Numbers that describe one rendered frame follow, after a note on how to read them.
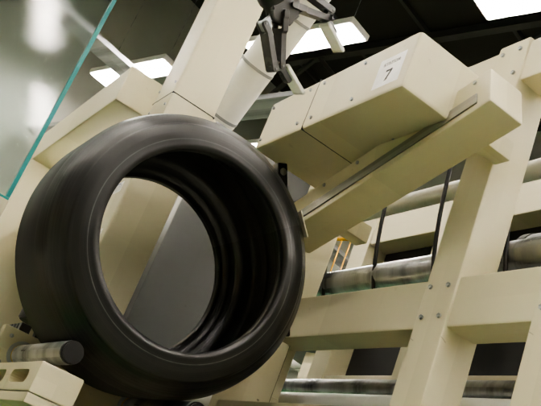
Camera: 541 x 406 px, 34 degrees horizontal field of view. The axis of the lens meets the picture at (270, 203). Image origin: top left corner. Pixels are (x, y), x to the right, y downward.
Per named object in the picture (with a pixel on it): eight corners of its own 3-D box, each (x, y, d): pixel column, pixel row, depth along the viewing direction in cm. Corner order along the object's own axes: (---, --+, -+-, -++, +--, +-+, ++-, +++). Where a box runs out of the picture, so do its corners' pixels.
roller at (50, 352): (6, 361, 188) (15, 341, 190) (24, 370, 190) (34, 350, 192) (56, 358, 159) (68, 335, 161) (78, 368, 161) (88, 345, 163)
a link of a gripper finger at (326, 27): (317, 24, 175) (320, 22, 175) (332, 52, 178) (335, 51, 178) (328, 23, 172) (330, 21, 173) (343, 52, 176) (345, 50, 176)
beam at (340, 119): (251, 148, 231) (271, 102, 237) (324, 196, 241) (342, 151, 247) (399, 84, 180) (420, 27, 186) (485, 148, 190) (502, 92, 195)
